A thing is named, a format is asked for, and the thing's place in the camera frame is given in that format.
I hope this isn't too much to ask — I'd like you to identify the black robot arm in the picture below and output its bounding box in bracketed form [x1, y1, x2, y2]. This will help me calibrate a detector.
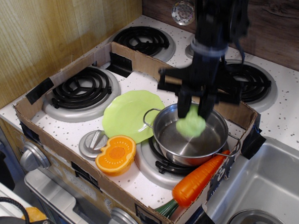
[158, 0, 249, 119]

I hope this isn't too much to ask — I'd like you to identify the stainless steel pan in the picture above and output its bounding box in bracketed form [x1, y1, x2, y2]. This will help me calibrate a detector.
[143, 104, 241, 167]

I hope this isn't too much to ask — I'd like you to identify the orange toy carrot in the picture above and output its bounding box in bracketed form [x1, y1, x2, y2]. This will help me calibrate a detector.
[155, 150, 230, 218]

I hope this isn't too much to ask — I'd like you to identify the front silver stove knob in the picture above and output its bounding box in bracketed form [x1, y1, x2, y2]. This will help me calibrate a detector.
[79, 130, 108, 161]

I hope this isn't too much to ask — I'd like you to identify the orange toy pumpkin half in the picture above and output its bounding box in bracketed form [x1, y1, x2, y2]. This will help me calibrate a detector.
[95, 135, 136, 176]

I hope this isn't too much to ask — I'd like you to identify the silver oven knob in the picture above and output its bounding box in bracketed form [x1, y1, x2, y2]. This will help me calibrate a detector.
[20, 141, 51, 172]
[108, 207, 138, 224]

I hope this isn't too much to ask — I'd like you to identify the green toy broccoli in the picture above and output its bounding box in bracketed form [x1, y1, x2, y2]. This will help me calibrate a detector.
[176, 104, 206, 138]

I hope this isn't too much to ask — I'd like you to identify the light green plate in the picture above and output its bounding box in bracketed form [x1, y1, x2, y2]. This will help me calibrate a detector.
[102, 90, 165, 143]

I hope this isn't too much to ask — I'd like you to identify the silver stove knob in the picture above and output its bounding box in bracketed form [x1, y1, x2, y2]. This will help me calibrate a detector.
[79, 130, 108, 161]
[185, 38, 194, 59]

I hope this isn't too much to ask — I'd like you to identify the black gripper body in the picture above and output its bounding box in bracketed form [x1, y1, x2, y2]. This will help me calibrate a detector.
[158, 53, 242, 104]

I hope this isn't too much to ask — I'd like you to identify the right silver oven knob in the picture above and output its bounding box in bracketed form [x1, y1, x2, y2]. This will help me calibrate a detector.
[108, 207, 138, 224]

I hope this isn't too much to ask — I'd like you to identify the front left black burner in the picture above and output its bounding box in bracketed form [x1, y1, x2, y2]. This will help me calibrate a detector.
[43, 66, 120, 123]

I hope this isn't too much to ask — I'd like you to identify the black burner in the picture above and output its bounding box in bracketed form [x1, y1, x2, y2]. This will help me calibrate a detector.
[109, 26, 176, 63]
[43, 66, 120, 123]
[135, 137, 195, 190]
[217, 59, 278, 113]

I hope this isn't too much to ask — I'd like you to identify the cardboard fence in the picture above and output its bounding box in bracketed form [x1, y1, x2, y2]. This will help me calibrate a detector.
[6, 35, 272, 224]

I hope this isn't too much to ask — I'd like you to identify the front right black burner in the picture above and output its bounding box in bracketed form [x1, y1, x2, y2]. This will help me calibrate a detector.
[135, 137, 195, 190]

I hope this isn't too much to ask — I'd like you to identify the back left black burner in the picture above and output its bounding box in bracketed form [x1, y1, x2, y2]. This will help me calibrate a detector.
[109, 26, 176, 63]

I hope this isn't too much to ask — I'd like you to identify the left silver oven knob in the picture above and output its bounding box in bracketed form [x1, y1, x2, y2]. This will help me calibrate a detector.
[20, 141, 51, 172]

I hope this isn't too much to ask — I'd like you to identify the silver oven door handle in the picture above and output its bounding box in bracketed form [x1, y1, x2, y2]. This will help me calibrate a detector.
[24, 170, 110, 224]

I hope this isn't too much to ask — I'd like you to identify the back right black burner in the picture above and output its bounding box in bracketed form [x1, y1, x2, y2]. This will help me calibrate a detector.
[217, 59, 278, 113]

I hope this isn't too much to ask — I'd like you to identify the black cable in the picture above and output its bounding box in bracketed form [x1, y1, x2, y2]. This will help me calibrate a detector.
[0, 196, 32, 224]

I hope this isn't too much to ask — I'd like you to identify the silver sink basin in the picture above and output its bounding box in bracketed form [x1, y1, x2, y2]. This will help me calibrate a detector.
[206, 137, 299, 224]

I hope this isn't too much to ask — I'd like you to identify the small orange object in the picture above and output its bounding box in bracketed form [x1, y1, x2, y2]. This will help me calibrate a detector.
[25, 206, 47, 222]

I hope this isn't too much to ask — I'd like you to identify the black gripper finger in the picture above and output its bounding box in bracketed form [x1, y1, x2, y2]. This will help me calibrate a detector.
[198, 94, 216, 120]
[177, 87, 192, 118]

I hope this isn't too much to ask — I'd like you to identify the hanging silver skimmer ladle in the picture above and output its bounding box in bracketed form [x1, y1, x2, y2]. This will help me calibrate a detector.
[171, 0, 195, 26]

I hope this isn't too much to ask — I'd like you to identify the back silver stove knob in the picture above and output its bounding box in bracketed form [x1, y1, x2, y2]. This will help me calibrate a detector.
[185, 38, 194, 59]

